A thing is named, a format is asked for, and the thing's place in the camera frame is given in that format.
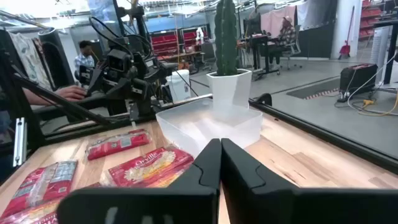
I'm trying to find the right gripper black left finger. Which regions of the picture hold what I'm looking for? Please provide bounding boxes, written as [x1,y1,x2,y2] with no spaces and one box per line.
[57,138,223,224]

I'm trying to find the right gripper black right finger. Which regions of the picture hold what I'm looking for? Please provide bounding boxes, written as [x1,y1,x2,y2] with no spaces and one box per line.
[221,138,398,224]

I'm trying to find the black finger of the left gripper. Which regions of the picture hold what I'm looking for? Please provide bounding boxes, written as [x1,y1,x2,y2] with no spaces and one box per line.
[78,64,94,86]
[90,67,108,96]

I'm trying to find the person's forearm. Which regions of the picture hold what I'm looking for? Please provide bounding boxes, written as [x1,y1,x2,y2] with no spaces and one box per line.
[23,88,63,106]

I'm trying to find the person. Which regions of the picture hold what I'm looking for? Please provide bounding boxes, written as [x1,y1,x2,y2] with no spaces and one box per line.
[269,16,296,65]
[73,40,96,74]

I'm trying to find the person's hand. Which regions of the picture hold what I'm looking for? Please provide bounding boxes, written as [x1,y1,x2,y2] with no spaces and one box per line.
[54,85,88,102]

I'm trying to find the red bin shelf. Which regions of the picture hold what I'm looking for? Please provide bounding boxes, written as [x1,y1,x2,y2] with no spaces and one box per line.
[150,26,209,62]

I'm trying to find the white bucket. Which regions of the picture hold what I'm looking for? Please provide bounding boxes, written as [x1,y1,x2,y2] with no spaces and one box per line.
[165,69,192,102]

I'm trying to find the patterned cloth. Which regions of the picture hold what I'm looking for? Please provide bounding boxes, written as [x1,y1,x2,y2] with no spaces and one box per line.
[7,30,52,91]

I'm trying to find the clear plastic basket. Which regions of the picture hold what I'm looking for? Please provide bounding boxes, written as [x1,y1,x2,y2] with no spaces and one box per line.
[155,98,264,158]

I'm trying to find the green cactus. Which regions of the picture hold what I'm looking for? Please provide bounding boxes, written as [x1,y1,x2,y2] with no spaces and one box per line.
[213,0,239,77]

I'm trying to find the black clamp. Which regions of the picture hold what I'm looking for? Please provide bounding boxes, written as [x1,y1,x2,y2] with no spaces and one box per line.
[252,92,274,107]

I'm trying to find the dark rectangular floor mat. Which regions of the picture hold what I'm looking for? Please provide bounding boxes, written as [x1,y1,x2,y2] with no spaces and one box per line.
[285,77,341,101]

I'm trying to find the power strip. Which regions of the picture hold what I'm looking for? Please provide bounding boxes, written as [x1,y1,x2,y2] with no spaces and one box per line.
[336,90,351,103]

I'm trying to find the black desk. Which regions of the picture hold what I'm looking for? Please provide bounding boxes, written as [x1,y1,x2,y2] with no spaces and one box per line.
[248,34,280,75]

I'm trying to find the black equipment case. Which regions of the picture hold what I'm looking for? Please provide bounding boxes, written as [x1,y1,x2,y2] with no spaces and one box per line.
[339,63,379,94]

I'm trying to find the pink hanging cloth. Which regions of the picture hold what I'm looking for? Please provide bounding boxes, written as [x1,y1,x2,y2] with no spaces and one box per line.
[260,5,297,38]

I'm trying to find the office chair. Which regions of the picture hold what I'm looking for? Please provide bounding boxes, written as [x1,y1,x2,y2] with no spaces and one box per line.
[279,24,302,71]

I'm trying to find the red broom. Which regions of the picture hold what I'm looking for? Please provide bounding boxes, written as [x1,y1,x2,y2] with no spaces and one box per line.
[338,5,355,60]

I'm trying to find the white tower appliance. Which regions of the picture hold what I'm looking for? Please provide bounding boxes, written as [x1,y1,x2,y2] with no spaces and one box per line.
[369,26,391,85]

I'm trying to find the black aluminium table frame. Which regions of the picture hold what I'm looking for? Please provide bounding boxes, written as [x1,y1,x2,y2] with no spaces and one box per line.
[0,46,398,175]

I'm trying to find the silver aluminium bracket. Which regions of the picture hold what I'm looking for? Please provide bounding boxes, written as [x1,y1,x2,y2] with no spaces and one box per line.
[12,117,26,168]

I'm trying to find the yellow cable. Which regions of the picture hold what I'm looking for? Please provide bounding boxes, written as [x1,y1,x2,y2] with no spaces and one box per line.
[357,90,398,118]

